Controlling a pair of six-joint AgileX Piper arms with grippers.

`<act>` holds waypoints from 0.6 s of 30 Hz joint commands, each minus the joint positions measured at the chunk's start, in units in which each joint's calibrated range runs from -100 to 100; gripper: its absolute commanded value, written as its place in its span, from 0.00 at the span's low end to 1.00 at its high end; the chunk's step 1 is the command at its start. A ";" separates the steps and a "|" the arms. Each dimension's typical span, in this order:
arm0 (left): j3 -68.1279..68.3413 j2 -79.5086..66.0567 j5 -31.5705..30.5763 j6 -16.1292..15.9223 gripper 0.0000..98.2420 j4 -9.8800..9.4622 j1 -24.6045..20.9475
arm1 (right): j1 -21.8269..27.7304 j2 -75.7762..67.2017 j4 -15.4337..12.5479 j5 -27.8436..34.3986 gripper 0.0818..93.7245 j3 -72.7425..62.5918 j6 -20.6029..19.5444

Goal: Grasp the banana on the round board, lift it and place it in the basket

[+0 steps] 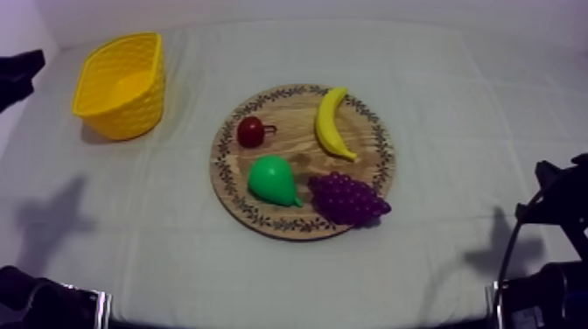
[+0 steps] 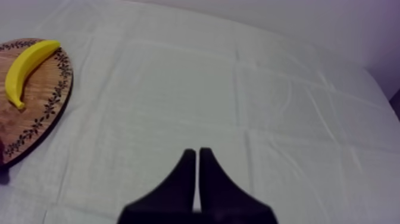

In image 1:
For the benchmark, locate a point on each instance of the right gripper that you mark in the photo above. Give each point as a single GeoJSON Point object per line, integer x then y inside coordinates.
{"type": "Point", "coordinates": [567, 197]}

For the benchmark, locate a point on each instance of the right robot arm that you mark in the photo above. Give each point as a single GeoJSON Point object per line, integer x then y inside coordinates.
{"type": "Point", "coordinates": [551, 294]}

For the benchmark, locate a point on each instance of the yellow toy banana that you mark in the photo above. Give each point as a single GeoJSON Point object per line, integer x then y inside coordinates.
{"type": "Point", "coordinates": [327, 126]}

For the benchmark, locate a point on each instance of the round wooden board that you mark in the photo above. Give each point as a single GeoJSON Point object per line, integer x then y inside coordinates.
{"type": "Point", "coordinates": [294, 147]}

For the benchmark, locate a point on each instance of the yellow plastic basket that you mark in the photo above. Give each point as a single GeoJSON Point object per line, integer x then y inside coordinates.
{"type": "Point", "coordinates": [120, 87]}

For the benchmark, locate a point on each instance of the silver metal bar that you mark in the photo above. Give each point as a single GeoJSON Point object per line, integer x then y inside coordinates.
{"type": "Point", "coordinates": [102, 308]}
{"type": "Point", "coordinates": [492, 305]}

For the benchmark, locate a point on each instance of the purple toy grapes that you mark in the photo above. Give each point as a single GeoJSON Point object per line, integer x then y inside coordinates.
{"type": "Point", "coordinates": [347, 198]}

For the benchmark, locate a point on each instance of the green toy pear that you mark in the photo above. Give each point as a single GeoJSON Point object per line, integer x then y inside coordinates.
{"type": "Point", "coordinates": [272, 180]}

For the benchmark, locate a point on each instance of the small red fruit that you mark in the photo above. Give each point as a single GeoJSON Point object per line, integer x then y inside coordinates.
{"type": "Point", "coordinates": [250, 132]}

